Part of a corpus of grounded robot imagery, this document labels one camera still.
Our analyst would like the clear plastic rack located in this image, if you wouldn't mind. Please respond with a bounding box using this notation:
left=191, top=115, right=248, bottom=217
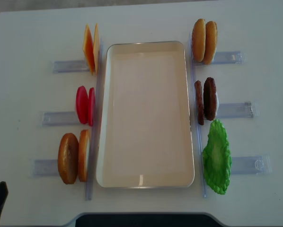
left=188, top=32, right=272, bottom=198
left=32, top=44, right=106, bottom=200

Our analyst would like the green lettuce leaf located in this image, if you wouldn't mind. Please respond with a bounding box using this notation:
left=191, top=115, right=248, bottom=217
left=202, top=119, right=232, bottom=195

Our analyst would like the brown meat patty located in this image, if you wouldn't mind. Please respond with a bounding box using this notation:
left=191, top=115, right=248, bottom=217
left=203, top=77, right=218, bottom=121
left=195, top=80, right=204, bottom=125

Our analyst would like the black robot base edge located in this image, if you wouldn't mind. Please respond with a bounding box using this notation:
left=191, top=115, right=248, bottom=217
left=75, top=214, right=221, bottom=227

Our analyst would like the brown meat patty inner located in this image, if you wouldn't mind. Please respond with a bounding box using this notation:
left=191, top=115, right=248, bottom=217
left=195, top=80, right=204, bottom=125

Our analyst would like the orange cheese slice outer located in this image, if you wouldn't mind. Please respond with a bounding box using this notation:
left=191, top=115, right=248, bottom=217
left=82, top=24, right=95, bottom=74

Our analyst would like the clear plastic rack right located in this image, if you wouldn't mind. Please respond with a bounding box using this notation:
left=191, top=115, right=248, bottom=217
left=188, top=32, right=272, bottom=198

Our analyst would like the golden bun half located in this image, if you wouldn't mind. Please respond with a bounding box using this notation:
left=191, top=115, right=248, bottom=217
left=192, top=18, right=206, bottom=62
left=203, top=21, right=218, bottom=65

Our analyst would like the golden bun half inner right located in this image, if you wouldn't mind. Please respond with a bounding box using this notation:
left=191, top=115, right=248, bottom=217
left=192, top=18, right=206, bottom=62

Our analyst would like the red tomato slice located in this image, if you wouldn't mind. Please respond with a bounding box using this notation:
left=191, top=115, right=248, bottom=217
left=88, top=87, right=95, bottom=127
left=76, top=86, right=88, bottom=124

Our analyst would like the red tomato slice outer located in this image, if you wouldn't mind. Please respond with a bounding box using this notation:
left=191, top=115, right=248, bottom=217
left=76, top=86, right=88, bottom=124

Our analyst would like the brown meat patty outer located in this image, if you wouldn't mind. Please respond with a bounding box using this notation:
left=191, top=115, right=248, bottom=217
left=203, top=77, right=218, bottom=121

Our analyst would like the bun slice white cut face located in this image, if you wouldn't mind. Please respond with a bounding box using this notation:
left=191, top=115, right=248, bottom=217
left=78, top=130, right=90, bottom=182

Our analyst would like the cream rectangular tray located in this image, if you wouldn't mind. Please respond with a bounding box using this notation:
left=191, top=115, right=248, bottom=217
left=96, top=41, right=195, bottom=188

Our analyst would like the golden bun half outer right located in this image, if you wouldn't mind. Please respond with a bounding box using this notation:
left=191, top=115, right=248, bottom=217
left=203, top=21, right=218, bottom=65

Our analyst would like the yellow cheese slice inner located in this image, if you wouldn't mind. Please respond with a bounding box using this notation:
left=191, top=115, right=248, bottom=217
left=93, top=24, right=100, bottom=74

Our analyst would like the red tomato slice inner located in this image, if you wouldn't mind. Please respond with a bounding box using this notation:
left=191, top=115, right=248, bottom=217
left=88, top=87, right=95, bottom=127

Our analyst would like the brown bun half outer left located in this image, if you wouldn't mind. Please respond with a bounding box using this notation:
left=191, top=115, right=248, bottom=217
left=58, top=133, right=79, bottom=184

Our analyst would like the clear plastic rack left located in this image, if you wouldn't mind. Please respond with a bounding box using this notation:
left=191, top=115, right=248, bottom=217
left=32, top=44, right=106, bottom=200

